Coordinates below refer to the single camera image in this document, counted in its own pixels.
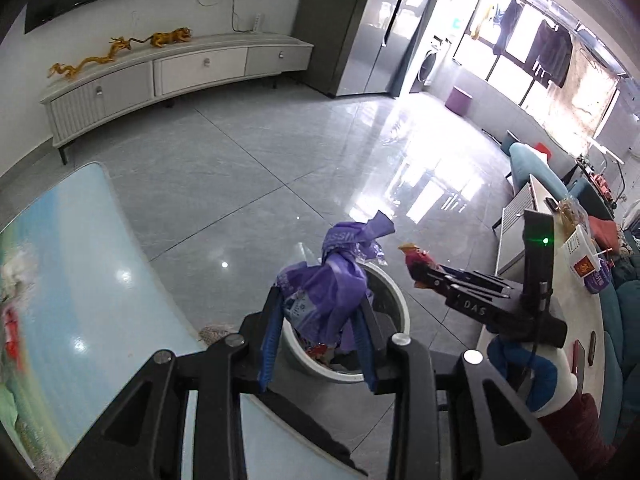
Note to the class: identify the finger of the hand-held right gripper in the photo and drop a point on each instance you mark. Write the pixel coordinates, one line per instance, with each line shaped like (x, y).
(480, 277)
(465, 290)

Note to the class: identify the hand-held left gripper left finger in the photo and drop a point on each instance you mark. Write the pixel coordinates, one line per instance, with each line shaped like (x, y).
(270, 342)

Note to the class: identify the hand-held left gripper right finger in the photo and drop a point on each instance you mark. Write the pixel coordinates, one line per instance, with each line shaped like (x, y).
(368, 360)

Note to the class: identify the white round trash bin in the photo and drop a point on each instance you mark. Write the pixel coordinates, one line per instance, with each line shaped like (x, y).
(320, 369)

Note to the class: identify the small red wrapper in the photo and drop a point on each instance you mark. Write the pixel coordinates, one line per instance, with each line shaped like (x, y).
(419, 262)

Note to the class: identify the knotted purple plastic bag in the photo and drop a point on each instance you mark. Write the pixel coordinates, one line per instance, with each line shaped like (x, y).
(330, 285)

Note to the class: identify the person's right forearm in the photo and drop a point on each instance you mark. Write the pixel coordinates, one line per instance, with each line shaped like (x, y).
(580, 435)

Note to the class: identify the person's right hand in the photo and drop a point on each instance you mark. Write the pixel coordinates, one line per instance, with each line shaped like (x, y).
(525, 375)

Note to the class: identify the brown furry slipper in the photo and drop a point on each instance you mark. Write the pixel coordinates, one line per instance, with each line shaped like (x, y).
(217, 334)

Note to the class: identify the white coffee table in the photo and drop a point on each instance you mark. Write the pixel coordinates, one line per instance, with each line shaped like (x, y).
(570, 302)

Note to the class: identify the dark red wallet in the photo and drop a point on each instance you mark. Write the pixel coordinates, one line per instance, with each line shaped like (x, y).
(578, 357)

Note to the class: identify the orange white cigarette pack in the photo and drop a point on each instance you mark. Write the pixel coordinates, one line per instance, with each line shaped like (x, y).
(582, 260)

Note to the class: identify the black phone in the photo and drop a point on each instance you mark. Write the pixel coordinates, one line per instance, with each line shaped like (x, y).
(592, 349)

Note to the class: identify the purple pack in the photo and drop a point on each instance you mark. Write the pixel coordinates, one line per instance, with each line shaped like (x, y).
(598, 280)

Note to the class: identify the clear snack bag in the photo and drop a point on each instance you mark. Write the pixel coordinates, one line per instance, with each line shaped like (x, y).
(571, 212)

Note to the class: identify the red cushion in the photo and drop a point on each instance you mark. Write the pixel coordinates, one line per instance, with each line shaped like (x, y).
(604, 231)

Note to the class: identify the teal sofa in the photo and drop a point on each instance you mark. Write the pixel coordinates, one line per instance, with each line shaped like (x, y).
(545, 170)

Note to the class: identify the purple stool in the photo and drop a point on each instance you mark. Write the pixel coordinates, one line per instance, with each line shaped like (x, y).
(459, 100)

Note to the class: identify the beige hanging blanket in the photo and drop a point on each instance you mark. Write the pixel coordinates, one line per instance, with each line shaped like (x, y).
(585, 100)

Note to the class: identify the landscape print table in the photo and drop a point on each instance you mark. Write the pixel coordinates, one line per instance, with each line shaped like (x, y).
(75, 270)

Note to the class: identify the white washing machine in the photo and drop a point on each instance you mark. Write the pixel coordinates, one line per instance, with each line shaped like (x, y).
(432, 67)

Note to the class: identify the large dark hanging garment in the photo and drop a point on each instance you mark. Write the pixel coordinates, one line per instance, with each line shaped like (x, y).
(550, 52)

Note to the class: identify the yellow hanging garment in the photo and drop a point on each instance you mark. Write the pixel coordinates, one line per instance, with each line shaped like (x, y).
(480, 22)

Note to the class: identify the red snack wrapper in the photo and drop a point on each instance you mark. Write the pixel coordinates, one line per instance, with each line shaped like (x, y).
(11, 331)

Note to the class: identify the green paper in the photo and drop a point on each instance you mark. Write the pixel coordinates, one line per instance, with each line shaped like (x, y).
(9, 402)

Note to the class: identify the fluffy white tissue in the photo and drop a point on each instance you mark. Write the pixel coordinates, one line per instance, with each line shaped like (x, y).
(11, 271)

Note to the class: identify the grey double door fridge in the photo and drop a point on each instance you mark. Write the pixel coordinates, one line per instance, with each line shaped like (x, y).
(360, 30)

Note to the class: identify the white television cabinet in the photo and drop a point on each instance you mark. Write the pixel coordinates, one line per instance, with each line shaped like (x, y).
(175, 80)

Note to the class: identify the yellow tiger figurine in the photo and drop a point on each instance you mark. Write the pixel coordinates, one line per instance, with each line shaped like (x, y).
(172, 37)

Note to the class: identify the white power strip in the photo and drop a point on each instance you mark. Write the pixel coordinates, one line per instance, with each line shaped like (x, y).
(257, 21)

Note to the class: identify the yellow dragon figurine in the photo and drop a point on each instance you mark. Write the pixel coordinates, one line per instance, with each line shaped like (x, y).
(90, 62)

